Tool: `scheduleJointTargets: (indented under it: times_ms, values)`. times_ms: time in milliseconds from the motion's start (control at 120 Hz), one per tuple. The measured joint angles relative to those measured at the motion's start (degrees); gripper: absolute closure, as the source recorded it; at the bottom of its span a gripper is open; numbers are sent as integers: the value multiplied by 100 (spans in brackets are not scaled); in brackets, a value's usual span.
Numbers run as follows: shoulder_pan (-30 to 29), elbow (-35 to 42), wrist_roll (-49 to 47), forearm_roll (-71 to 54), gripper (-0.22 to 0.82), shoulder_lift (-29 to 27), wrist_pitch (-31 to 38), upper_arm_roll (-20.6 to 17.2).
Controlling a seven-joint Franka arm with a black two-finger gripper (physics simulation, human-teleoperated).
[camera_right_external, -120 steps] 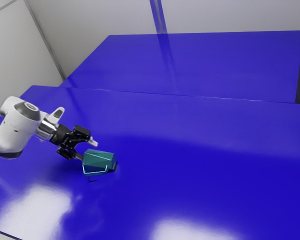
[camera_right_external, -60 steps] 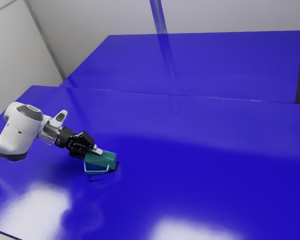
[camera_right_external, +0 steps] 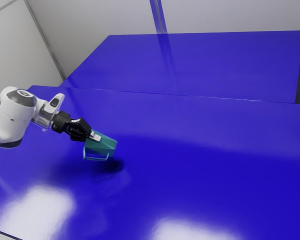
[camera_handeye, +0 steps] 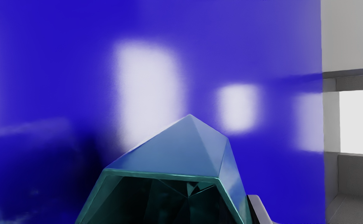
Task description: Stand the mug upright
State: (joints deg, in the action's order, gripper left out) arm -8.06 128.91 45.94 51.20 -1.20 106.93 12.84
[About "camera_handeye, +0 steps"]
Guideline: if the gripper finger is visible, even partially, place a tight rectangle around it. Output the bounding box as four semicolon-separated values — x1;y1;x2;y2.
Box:
247;195;275;224

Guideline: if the teal faceted mug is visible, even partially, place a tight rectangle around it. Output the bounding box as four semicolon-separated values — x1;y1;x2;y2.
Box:
75;114;253;224

